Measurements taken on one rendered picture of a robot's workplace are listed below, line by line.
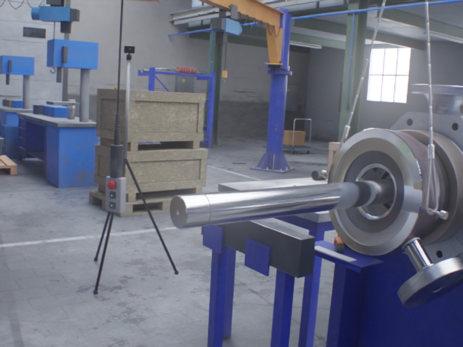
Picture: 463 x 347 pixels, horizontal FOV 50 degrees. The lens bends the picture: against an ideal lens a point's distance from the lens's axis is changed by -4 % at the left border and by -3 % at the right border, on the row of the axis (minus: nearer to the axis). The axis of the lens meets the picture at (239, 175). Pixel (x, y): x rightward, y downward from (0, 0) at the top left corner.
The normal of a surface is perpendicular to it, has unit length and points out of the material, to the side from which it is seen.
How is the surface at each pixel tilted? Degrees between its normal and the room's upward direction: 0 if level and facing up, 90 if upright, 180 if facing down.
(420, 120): 90
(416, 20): 90
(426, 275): 64
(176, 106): 90
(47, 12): 90
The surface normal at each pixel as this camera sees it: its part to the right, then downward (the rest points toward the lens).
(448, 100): -0.37, 0.63
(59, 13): 0.07, 0.16
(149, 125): 0.68, 0.15
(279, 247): -0.80, 0.04
